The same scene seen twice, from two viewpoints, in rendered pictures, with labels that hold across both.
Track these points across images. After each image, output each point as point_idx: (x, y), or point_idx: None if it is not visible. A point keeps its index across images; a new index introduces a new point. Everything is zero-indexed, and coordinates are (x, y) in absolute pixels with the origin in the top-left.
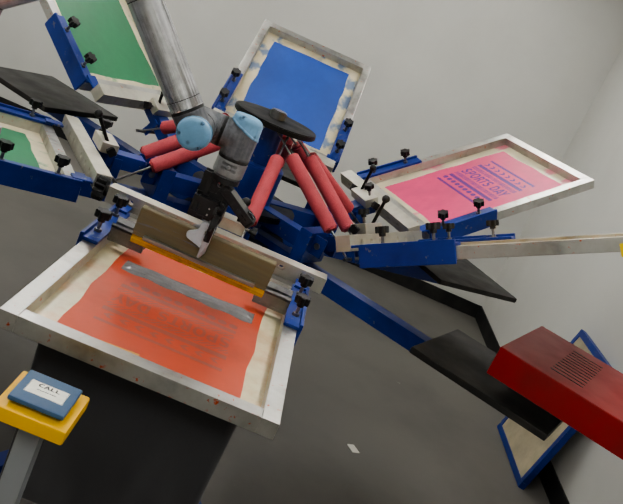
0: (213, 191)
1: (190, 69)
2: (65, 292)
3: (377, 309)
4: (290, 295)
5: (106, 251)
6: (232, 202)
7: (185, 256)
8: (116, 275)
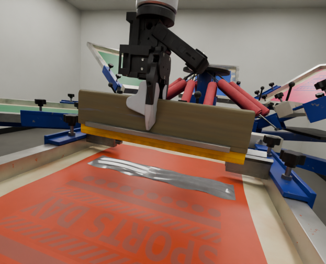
0: (144, 39)
1: None
2: None
3: (313, 158)
4: (265, 156)
5: (84, 151)
6: (170, 40)
7: (133, 132)
8: (72, 171)
